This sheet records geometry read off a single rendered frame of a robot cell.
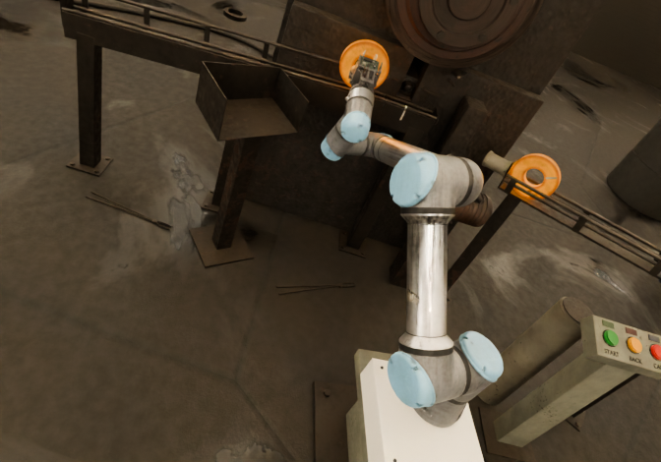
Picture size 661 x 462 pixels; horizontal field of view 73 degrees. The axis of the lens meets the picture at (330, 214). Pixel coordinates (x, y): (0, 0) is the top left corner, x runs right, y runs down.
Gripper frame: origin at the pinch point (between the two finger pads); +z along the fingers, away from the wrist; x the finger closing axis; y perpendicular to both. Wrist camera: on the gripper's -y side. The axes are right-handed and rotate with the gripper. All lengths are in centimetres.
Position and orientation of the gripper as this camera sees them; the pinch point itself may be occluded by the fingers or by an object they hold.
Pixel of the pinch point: (366, 60)
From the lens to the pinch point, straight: 148.4
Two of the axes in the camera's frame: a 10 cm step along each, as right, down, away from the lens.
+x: -9.5, -2.8, -1.3
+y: 2.7, -5.3, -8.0
